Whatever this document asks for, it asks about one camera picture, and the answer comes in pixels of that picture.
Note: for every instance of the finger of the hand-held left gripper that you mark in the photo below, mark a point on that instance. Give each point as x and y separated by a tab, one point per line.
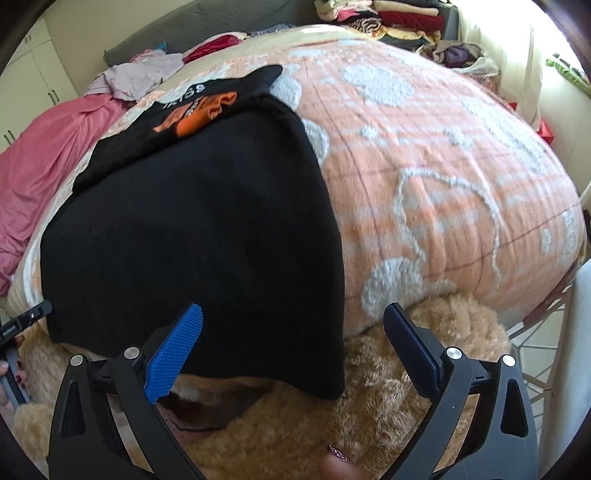
34	314

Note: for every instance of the red bag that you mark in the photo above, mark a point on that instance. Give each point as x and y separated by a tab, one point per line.
547	131

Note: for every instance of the plastic bag of clothes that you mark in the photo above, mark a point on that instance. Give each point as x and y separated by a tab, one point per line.
461	55

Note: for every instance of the beige fuzzy blanket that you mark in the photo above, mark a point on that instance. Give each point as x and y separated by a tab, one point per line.
392	415

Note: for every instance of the dark bedside cabinet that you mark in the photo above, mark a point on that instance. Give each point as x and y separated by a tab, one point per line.
450	21

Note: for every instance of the black long-sleeve sweater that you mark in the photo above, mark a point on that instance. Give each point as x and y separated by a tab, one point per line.
184	230

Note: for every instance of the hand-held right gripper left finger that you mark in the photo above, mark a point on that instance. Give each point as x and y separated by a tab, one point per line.
175	350

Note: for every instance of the pink blanket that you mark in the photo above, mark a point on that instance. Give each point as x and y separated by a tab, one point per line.
46	175

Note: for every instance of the grey quilted headboard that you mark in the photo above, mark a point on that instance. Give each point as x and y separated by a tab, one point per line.
184	23

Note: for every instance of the pile of folded clothes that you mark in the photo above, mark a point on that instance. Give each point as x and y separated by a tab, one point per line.
397	18

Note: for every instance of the green patterned cloth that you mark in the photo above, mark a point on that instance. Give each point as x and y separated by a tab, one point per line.
568	71

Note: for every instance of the white wardrobe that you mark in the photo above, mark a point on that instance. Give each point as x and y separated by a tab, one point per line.
27	78

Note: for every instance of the peach checked fleece blanket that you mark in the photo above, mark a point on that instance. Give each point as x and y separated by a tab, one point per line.
438	184

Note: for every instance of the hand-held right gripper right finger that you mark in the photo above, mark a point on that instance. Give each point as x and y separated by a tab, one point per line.
411	346

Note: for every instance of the person's left hand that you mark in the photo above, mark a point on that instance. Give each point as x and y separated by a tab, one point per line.
23	376

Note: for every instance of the red cloth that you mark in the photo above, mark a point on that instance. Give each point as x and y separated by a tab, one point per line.
212	48

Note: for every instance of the cream curtain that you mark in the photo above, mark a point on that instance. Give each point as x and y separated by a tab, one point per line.
508	69

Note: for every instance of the lilac garment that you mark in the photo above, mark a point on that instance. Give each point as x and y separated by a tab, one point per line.
134	76

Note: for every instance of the person's right hand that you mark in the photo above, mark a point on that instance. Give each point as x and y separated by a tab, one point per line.
337	466

